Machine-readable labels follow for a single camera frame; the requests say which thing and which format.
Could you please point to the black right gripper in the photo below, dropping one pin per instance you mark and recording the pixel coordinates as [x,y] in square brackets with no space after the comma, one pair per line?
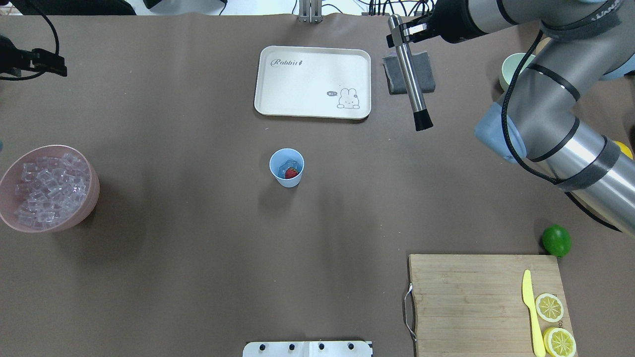
[452,22]

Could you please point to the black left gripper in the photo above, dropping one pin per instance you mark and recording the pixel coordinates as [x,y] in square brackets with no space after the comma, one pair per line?
[35,60]

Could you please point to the steel muddler black tip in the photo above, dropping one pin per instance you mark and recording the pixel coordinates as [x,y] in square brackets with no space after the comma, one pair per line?
[401,40]

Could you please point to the red strawberry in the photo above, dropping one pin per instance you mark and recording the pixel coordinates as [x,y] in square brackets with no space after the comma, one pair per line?
[290,173]

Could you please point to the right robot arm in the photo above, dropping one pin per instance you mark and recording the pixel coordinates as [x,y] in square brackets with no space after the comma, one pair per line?
[579,43]

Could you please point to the pink bowl of ice cubes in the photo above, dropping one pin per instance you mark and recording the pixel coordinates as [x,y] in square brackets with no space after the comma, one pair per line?
[48,190]

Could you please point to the light blue plastic cup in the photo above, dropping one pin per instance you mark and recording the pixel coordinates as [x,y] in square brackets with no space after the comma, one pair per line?
[281,160]

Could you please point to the grey folded cloth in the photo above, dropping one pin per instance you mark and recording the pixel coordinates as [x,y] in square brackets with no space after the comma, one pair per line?
[395,78]

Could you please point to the mint green bowl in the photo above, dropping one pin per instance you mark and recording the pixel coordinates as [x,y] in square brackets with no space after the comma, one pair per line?
[508,67]

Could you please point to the cream rabbit tray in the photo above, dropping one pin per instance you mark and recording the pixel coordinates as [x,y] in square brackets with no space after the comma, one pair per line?
[314,82]

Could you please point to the yellow lemon near scoop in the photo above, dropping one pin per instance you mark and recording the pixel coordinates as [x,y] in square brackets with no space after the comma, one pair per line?
[624,149]

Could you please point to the green lime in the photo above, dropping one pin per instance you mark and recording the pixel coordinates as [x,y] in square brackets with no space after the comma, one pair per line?
[556,240]

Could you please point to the wooden cutting board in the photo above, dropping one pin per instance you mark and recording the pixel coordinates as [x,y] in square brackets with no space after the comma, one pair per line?
[470,305]

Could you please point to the lemon slice upper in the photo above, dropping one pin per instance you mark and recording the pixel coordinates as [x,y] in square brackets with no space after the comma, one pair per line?
[549,307]

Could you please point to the lemon slice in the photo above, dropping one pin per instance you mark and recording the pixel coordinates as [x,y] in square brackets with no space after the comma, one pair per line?
[549,307]
[559,342]

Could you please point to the yellow plastic knife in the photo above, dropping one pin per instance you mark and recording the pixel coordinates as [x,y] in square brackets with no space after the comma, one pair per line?
[537,344]

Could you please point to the lemon slice lower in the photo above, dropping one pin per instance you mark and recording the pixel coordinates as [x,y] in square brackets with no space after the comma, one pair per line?
[559,342]

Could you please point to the aluminium frame post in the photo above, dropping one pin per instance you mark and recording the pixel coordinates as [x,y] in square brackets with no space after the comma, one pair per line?
[310,11]

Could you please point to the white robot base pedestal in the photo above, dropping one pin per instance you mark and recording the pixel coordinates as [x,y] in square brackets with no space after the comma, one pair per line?
[340,348]

